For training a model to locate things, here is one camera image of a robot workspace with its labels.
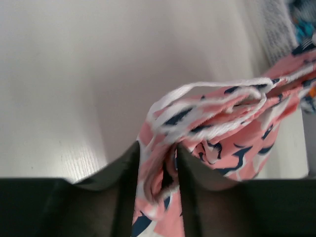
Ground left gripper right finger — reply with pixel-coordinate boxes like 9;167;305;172
177;145;316;237

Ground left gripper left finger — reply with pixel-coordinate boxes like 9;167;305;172
0;142;140;237

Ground pink shark print shorts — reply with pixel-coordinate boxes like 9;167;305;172
131;48;316;237

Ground blue orange patterned shorts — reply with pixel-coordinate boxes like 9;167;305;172
287;0;316;115

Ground white plastic basket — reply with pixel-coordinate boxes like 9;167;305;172
249;0;298;65

